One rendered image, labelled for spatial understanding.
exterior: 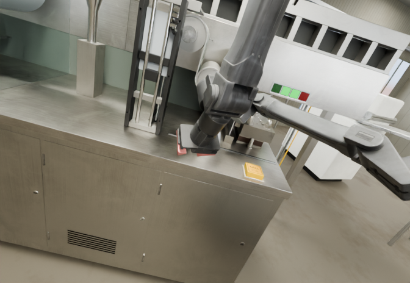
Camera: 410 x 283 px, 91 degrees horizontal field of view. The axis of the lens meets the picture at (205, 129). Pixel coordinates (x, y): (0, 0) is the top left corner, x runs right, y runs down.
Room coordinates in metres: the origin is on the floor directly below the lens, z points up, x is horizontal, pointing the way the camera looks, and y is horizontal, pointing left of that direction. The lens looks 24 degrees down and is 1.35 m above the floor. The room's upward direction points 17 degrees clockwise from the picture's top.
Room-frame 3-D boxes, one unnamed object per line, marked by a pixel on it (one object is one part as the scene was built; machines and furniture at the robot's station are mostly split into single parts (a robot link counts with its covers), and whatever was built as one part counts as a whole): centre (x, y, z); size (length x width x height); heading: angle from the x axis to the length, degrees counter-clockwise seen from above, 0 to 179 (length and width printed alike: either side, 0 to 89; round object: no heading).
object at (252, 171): (0.72, -0.25, 0.91); 0.07 x 0.07 x 0.02; 4
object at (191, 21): (1.06, 0.19, 1.34); 0.25 x 0.14 x 0.14; 4
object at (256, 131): (1.12, -0.24, 1.00); 0.40 x 0.16 x 0.06; 4
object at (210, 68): (1.06, 0.06, 1.18); 0.26 x 0.12 x 0.12; 4
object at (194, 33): (0.91, 0.18, 1.34); 0.06 x 0.06 x 0.06; 4
